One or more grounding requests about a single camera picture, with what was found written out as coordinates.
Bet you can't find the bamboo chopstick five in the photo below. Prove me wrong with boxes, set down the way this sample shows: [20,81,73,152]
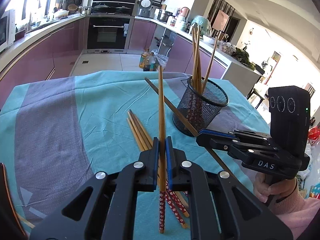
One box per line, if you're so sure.
[144,77,236,179]

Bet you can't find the black mesh cup holder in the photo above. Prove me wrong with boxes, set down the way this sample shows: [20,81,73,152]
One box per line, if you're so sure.
[177,77,229,132]

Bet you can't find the bamboo chopstick one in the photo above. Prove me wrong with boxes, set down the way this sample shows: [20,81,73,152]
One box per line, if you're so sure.
[158,66,166,233]

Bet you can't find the bamboo chopstick three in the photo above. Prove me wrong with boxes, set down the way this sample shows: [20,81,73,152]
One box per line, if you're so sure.
[128,110,189,218]

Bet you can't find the bamboo chopstick four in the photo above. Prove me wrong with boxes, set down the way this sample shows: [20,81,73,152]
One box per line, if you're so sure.
[127,110,189,232]

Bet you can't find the bamboo chopstick ten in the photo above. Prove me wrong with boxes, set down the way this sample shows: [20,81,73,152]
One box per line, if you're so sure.
[201,30,222,94]

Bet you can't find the bamboo chopstick eight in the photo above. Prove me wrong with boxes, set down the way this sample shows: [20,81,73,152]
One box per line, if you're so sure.
[194,24,202,94]

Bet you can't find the bamboo chopstick seven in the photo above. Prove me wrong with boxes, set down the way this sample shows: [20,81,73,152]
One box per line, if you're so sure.
[197,55,202,94]

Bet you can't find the bamboo chopstick two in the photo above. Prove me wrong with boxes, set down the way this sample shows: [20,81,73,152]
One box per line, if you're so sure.
[127,118,148,151]

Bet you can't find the bamboo chopstick nine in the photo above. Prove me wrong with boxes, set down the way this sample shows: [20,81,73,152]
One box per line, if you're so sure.
[191,23,199,91]

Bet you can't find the pink sleeve right forearm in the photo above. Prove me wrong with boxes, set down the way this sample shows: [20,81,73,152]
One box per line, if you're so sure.
[271,185,319,239]

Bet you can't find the right hand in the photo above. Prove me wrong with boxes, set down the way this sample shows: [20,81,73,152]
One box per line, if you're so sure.
[253,172,297,203]

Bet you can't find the green leafy vegetables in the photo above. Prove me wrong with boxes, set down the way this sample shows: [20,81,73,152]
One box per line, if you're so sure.
[231,48,255,70]

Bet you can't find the teal purple tablecloth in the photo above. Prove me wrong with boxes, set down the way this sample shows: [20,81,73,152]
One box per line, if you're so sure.
[1,71,269,239]

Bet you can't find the dark oil bottle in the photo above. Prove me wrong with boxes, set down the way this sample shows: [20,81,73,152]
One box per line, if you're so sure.
[146,52,156,72]

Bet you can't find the cooking oil bottle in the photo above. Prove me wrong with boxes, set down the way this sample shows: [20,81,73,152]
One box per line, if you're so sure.
[139,48,150,72]

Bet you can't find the pink thermos jug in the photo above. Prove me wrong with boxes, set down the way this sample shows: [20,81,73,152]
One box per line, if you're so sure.
[178,7,190,21]

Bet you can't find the steel stock pot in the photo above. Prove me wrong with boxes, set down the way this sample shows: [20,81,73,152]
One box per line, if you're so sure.
[157,9,173,23]

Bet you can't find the grey rice cooker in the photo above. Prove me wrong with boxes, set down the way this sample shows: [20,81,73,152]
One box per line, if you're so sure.
[137,0,152,18]

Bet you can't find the black built-in oven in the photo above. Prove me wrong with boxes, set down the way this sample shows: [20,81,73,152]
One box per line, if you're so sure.
[87,17,130,51]

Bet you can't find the black stove hood unit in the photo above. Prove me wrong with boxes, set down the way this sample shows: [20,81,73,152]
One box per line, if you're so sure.
[91,0,138,16]

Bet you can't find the white microwave oven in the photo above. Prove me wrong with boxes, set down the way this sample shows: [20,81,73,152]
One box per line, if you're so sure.
[0,9,16,52]

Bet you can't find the black camera box right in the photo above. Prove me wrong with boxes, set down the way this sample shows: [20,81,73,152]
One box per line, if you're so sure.
[268,86,310,159]

